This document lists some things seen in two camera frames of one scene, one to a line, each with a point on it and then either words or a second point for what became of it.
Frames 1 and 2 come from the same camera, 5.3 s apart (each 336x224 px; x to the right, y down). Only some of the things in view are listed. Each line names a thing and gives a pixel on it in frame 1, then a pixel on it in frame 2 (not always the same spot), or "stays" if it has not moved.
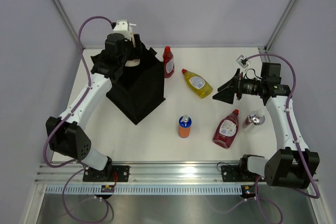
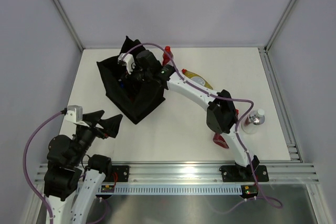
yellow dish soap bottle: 197,83 stays
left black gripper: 135,52 -> 110,125
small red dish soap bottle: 168,62 stays
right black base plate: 238,173 stays
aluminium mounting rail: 139,173 stays
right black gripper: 227,94 -> 128,80
